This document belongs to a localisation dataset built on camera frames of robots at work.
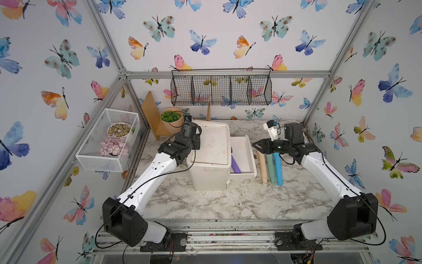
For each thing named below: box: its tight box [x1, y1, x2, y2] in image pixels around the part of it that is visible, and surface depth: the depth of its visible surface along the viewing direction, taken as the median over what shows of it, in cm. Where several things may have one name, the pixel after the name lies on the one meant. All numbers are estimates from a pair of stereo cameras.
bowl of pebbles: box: [106, 122, 132, 138], surface depth 72 cm
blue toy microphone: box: [273, 152, 283, 186], surface depth 95 cm
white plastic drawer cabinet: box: [186, 119, 232, 191], surface depth 80 cm
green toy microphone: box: [264, 152, 276, 185], surface depth 96 cm
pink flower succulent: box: [99, 134, 129, 158], surface depth 64 cm
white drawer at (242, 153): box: [230, 134, 258, 180], surface depth 92 cm
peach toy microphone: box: [257, 150, 268, 185], surface depth 97 cm
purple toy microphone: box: [230, 154, 242, 174], surface depth 88 cm
